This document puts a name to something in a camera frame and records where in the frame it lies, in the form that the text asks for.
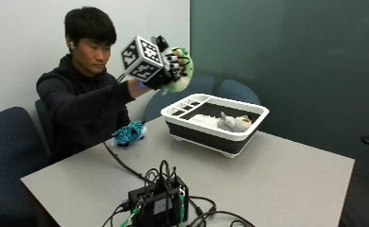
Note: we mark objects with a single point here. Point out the green soft toy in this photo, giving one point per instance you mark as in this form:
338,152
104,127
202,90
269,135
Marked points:
182,71

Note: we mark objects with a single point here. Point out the white marker cube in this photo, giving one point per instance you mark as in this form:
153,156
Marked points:
142,58

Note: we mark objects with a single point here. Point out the blue office chair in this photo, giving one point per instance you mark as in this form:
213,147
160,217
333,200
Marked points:
6,164
180,94
238,92

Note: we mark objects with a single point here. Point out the white black dish rack tub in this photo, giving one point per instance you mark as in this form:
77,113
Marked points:
216,123

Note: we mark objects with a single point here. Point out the grey soft toy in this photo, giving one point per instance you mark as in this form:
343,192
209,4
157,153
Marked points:
233,123

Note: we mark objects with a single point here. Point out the teal black soft toy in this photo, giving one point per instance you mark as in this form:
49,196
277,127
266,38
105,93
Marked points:
129,133

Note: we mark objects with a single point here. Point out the white earbud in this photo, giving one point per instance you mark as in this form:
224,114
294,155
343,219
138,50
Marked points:
70,45

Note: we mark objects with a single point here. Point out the the person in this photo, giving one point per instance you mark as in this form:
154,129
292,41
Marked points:
82,104

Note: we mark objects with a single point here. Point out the black electronics box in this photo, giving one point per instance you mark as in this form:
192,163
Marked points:
158,203

